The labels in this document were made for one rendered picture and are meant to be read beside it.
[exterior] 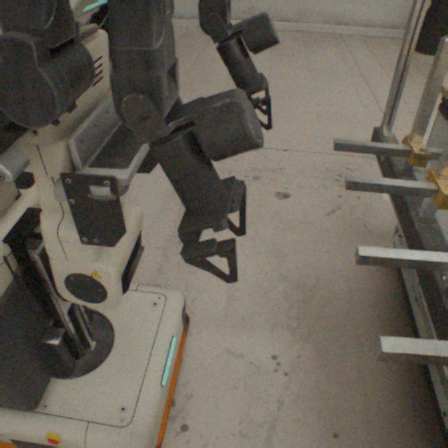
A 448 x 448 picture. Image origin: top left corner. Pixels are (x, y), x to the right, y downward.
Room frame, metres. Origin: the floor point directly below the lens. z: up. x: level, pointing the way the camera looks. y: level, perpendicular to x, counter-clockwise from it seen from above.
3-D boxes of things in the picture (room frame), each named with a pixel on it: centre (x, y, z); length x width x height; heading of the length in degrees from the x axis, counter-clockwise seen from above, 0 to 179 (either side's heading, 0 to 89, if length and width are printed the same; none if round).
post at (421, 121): (1.07, -0.63, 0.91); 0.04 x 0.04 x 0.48; 83
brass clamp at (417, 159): (1.05, -0.62, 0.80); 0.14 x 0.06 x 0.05; 173
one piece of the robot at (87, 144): (0.64, 0.22, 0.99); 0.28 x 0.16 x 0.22; 173
